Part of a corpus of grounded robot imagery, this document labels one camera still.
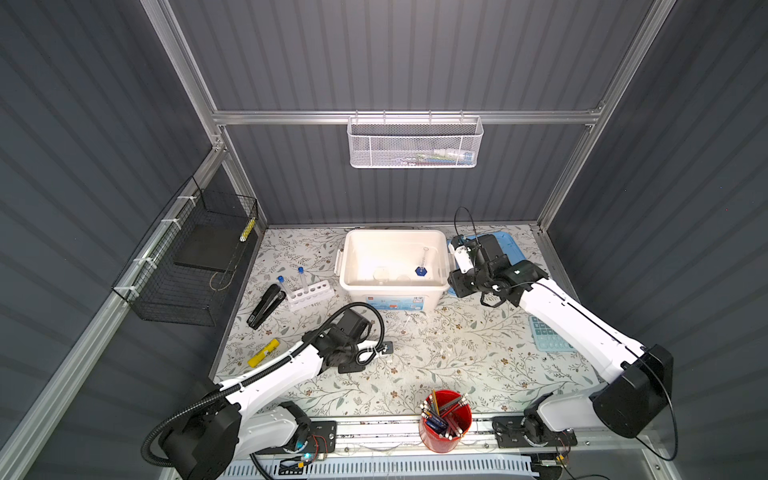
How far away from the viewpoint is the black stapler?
0.93 metres

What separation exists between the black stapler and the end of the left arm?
35 cm

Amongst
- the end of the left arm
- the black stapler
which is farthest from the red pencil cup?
the black stapler

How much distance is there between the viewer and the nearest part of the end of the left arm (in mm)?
597

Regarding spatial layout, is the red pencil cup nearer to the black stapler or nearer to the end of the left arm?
the end of the left arm
